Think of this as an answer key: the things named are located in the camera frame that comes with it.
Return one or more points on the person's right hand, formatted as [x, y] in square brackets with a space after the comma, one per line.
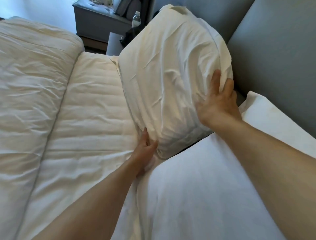
[219, 108]

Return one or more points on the person's left hand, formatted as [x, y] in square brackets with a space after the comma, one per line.
[144, 155]

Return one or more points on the white pillow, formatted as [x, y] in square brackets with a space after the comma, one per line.
[197, 192]
[172, 74]

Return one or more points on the white bed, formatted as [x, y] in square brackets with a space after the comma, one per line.
[93, 123]

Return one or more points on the person's right forearm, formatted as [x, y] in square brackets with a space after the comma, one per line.
[276, 173]

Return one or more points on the person's left forearm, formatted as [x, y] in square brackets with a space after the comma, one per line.
[93, 205]

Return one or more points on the grey padded headboard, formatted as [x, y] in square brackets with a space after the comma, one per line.
[276, 61]

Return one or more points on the black bag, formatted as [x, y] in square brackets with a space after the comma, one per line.
[130, 35]

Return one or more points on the grey side table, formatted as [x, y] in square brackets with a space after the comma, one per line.
[113, 44]

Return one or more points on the clear water bottle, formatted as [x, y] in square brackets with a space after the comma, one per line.
[136, 19]

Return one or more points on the white duvet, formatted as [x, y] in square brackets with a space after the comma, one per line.
[32, 99]

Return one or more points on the grey cushion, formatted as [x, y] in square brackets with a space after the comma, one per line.
[126, 8]

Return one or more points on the grey sofa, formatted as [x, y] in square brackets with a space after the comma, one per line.
[98, 24]

